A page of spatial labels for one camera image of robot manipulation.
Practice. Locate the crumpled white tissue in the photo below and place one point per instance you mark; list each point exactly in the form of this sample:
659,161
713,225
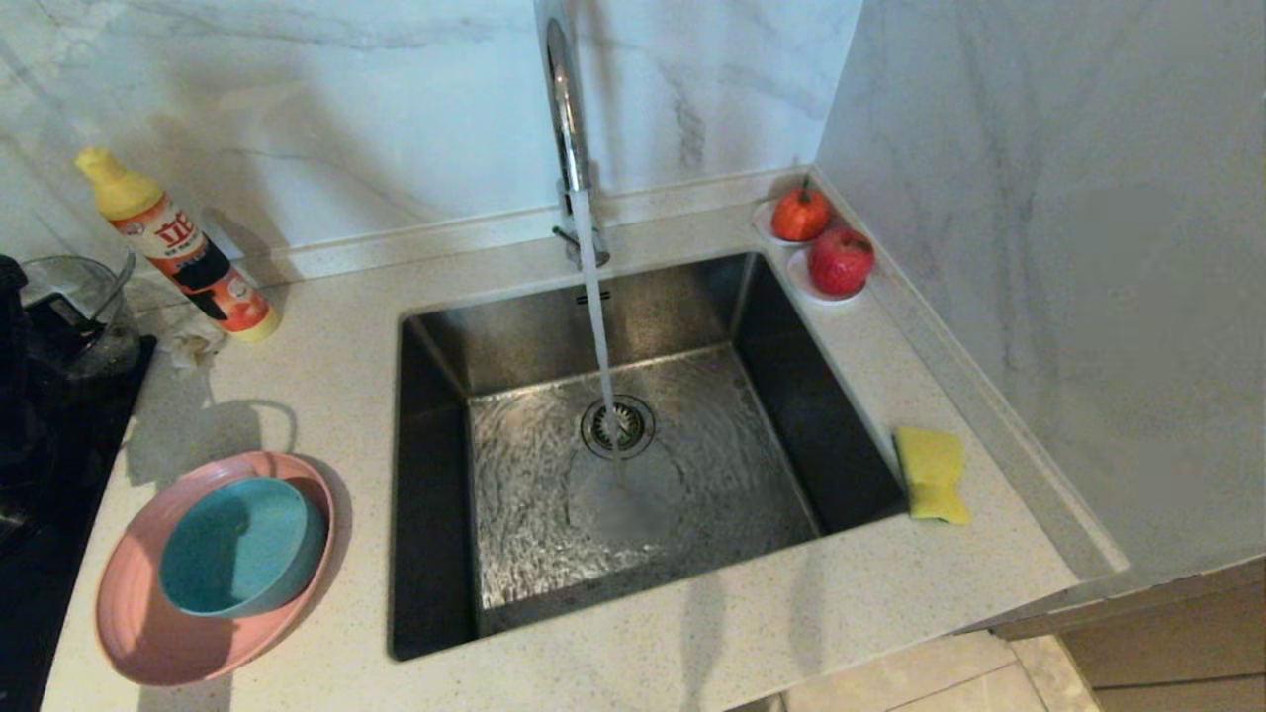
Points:
196,346

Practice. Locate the pink plate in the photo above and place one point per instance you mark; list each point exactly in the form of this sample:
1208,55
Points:
129,613

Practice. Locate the yellow sponge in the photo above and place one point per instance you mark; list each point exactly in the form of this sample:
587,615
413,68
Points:
930,473

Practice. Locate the teal bowl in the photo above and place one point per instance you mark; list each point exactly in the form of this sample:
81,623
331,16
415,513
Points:
237,544

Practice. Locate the round metal drain strainer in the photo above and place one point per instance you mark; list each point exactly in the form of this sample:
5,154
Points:
633,427

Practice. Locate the running water stream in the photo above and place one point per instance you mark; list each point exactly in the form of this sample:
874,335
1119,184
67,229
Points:
596,307

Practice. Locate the small white dish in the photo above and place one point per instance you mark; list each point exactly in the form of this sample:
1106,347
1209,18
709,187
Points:
761,223
799,284

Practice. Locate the orange dish soap bottle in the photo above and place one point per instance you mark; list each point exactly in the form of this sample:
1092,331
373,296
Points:
193,262

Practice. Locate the black induction cooktop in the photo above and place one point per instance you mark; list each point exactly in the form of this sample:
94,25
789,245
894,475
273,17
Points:
59,514

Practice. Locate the red toy tomato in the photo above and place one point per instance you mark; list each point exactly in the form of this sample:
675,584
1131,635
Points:
800,218

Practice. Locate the clear glass bowl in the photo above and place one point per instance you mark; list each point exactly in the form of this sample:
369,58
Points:
99,287

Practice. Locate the stainless steel sink basin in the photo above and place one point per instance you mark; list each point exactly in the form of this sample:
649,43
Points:
742,475

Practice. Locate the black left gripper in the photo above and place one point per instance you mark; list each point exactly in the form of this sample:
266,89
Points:
12,376

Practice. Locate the light wooden cabinet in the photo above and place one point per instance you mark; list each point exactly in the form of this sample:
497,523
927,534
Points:
1167,643

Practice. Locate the chrome gooseneck faucet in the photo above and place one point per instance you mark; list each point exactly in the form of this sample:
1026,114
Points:
566,119

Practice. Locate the red toy apple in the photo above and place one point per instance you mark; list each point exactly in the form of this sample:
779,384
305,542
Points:
841,262

